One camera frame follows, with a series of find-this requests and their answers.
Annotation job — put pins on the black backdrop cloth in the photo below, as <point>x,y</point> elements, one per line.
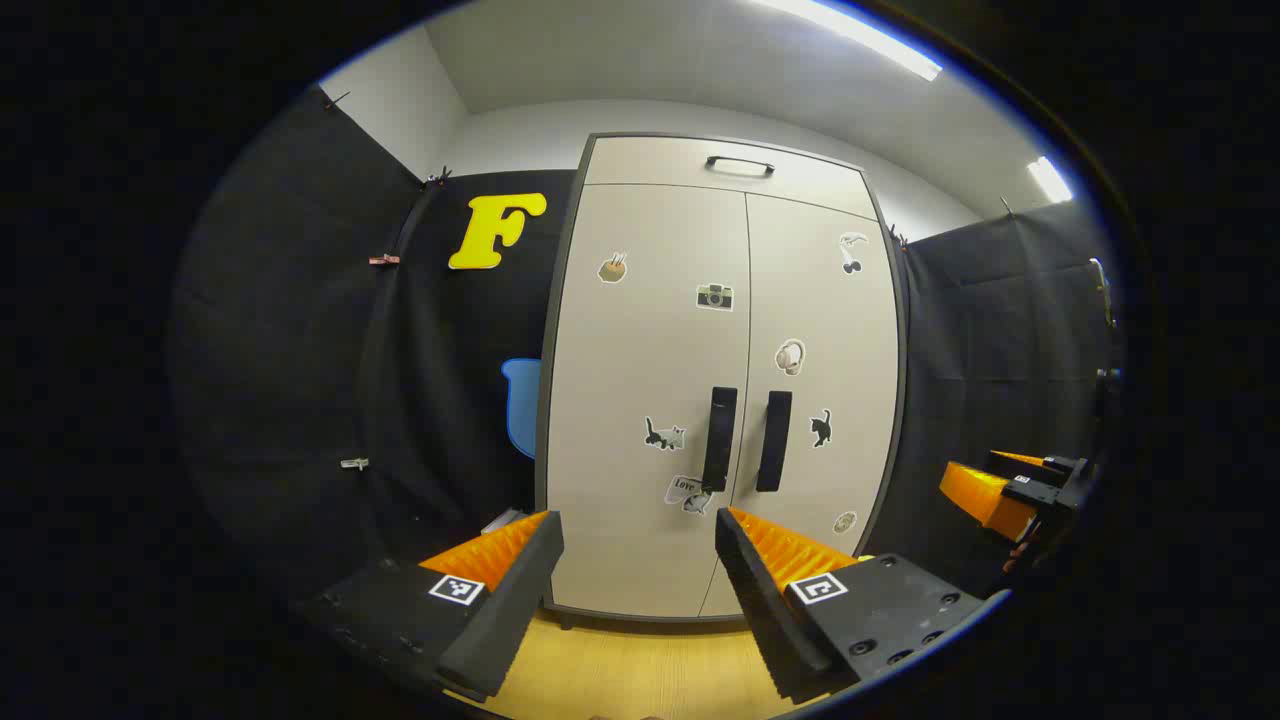
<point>300,350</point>

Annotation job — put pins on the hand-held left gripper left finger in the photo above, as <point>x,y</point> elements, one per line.
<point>510,600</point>

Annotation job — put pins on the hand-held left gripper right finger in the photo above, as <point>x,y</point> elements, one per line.
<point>765,610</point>

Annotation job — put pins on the white cabinet top drawer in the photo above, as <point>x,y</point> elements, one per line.
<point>660,165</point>

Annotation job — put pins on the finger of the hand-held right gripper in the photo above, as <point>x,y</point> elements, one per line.
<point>1040,467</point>
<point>990,500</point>

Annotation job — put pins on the white double-door shoe cabinet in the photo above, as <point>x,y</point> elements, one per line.
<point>640,350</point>

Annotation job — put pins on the shoe cabinet door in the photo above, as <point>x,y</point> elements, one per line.
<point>640,350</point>
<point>830,330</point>

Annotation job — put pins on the long ceiling light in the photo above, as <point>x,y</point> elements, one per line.
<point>1050,180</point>

